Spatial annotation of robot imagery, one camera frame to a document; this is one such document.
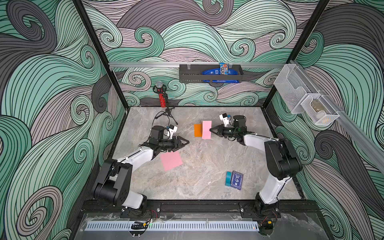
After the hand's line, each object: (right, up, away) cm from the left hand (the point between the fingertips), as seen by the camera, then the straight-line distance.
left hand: (187, 142), depth 83 cm
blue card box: (+28, -21, -1) cm, 35 cm away
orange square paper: (+8, +5, +25) cm, 26 cm away
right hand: (+15, +7, +10) cm, 19 cm away
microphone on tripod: (-19, +34, +17) cm, 42 cm away
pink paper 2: (+12, +9, +10) cm, 18 cm away
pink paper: (-10, -12, +7) cm, 17 cm away
